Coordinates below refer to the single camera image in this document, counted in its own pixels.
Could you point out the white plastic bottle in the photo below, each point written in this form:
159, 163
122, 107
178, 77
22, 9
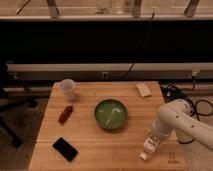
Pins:
149, 147

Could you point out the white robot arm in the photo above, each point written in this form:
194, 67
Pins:
174, 115

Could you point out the green ceramic bowl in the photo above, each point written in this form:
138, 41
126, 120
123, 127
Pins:
110, 114

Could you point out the small white sponge block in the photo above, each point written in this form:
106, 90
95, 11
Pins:
143, 89

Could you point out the clear plastic cup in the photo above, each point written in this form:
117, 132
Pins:
67, 86

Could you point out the red-brown sausage-shaped object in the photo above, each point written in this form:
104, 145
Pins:
65, 114

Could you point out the black smartphone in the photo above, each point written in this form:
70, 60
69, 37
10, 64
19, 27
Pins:
65, 149

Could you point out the black office chair base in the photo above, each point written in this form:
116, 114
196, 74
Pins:
5, 77

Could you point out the white baseboard heater rail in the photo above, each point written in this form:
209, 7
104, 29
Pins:
114, 71

